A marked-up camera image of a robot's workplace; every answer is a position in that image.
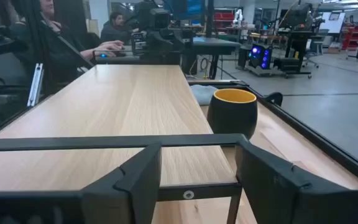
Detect black metal table frame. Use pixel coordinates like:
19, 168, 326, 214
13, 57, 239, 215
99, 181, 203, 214
186, 79, 358, 189

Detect black table with blue mat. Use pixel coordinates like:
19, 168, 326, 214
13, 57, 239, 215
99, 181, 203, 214
193, 36, 242, 80

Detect person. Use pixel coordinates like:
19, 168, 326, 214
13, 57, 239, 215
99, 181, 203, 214
100, 11, 136, 44
0, 0, 126, 91

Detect computer monitor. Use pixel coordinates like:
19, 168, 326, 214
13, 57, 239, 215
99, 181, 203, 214
165, 0, 205, 20

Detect black mug yellow inside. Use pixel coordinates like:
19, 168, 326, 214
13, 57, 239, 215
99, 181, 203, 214
206, 88, 259, 140

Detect grey folded cloth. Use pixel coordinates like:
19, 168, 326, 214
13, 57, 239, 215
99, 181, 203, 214
190, 84, 219, 106

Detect black table clamp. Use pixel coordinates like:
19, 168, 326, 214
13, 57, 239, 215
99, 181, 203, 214
264, 91, 284, 107

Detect whiteboard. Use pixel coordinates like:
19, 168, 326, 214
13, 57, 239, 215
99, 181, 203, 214
318, 11, 346, 34

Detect black equipment cart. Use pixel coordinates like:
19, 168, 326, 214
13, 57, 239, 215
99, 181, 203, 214
273, 2, 324, 78

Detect black computer tower with lights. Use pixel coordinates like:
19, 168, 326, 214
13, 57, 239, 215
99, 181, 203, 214
247, 44, 273, 70

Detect tan wooden board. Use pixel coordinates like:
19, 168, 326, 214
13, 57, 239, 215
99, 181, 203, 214
85, 18, 101, 37

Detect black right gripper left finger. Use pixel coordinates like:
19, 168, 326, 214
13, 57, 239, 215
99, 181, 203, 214
81, 142, 163, 224

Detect red storage rack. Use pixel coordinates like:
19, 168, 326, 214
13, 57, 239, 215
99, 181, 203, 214
342, 26, 358, 50

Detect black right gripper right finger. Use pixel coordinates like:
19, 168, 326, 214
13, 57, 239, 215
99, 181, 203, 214
234, 139, 358, 224

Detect silver aluminium profile bar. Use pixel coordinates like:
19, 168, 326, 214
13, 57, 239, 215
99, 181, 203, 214
27, 63, 44, 108

